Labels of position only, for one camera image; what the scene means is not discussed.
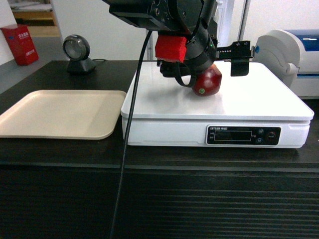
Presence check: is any black gripper red block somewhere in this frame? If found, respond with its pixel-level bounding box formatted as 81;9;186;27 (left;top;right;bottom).
155;25;255;78

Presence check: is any dark red mango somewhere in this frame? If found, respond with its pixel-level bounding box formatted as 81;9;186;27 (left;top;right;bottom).
192;64;222;97

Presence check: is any white digital checkout scale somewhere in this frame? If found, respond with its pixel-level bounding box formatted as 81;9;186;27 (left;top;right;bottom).
121;62;314;148

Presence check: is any white blue receipt printer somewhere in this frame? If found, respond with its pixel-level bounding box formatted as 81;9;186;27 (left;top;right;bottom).
254;29;319;99

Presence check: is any black round barcode scanner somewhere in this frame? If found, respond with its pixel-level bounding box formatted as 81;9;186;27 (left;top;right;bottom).
63;34;96;75

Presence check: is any beige plastic tray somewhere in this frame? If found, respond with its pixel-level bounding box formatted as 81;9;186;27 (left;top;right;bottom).
0;90;126;140

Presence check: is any wooden shelf unit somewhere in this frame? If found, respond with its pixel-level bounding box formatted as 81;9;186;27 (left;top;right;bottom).
8;0;60;37

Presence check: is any red fire extinguisher box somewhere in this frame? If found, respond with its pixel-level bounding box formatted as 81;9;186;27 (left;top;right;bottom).
1;24;39;66

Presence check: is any black hanging cable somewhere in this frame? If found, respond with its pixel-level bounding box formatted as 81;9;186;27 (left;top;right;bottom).
109;29;153;239

